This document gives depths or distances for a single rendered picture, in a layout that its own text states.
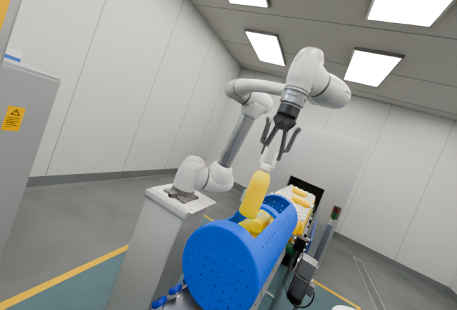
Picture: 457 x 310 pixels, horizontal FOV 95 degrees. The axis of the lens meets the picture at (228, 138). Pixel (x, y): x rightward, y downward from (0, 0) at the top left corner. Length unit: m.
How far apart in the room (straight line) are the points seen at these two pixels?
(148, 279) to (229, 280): 0.86
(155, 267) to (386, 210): 5.31
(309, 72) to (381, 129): 5.30
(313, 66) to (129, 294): 1.61
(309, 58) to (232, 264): 0.72
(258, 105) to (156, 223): 0.95
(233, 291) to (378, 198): 5.40
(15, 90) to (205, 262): 1.38
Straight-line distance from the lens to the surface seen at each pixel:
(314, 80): 0.79
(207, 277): 0.83
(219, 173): 1.39
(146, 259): 1.55
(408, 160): 6.11
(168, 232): 1.39
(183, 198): 1.38
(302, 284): 1.88
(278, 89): 1.02
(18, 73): 1.67
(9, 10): 0.51
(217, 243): 0.77
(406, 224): 6.22
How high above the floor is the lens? 1.54
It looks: 3 degrees down
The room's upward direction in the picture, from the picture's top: 21 degrees clockwise
